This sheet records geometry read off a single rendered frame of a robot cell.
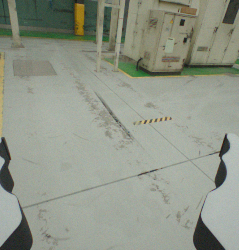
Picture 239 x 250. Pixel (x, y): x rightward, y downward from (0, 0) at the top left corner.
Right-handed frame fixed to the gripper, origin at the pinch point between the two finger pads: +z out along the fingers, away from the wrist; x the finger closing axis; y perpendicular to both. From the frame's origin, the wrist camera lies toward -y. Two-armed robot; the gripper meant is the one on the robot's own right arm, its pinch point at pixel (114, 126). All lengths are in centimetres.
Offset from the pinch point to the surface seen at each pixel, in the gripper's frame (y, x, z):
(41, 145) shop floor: 98, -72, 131
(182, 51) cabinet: 72, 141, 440
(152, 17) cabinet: 6, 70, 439
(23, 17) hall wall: 8, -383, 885
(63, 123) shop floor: 99, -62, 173
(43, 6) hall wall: -28, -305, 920
